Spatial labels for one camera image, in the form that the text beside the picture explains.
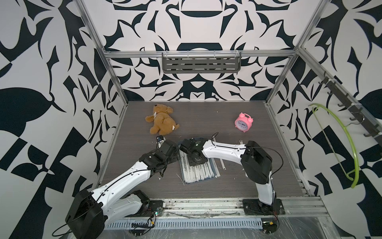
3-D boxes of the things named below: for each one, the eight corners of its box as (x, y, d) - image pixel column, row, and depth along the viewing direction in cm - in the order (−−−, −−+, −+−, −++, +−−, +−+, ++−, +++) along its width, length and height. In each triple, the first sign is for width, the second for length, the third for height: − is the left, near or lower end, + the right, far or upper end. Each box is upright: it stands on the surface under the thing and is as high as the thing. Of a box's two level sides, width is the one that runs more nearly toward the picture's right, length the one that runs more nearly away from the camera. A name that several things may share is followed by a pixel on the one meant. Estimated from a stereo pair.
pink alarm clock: (233, 127, 108) (238, 116, 99) (238, 122, 111) (242, 111, 102) (245, 134, 104) (250, 123, 95) (249, 129, 107) (255, 118, 98)
